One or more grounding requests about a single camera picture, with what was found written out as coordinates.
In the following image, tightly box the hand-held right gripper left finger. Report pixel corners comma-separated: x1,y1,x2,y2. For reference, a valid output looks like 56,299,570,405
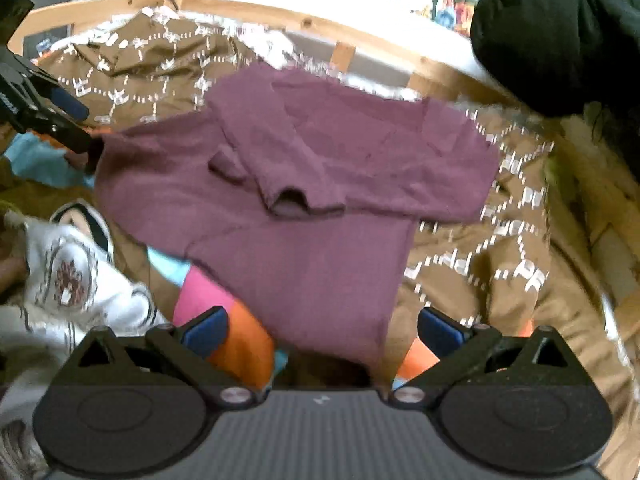
67,305,258,408

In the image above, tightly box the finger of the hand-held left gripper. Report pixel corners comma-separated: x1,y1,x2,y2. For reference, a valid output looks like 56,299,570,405
22,62,91,122
17,102,97,155

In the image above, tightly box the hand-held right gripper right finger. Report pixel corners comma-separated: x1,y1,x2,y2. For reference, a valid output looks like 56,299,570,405
387,306,576,408

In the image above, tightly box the maroon shirt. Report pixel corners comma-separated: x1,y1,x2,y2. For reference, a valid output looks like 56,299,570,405
92,65,503,386

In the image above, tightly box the pink and orange garment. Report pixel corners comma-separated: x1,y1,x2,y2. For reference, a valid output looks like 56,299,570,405
172,265,443,393

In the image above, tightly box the brown printed blanket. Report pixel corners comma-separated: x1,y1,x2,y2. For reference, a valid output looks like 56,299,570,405
35,10,631,461

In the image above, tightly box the white printed garment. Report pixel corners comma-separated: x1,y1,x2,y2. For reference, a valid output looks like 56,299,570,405
0,200,168,356

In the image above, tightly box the wooden bed headboard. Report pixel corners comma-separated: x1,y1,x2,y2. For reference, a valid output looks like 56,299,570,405
7,0,501,106

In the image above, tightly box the black cloth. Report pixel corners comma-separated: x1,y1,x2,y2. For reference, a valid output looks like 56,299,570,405
470,0,640,118

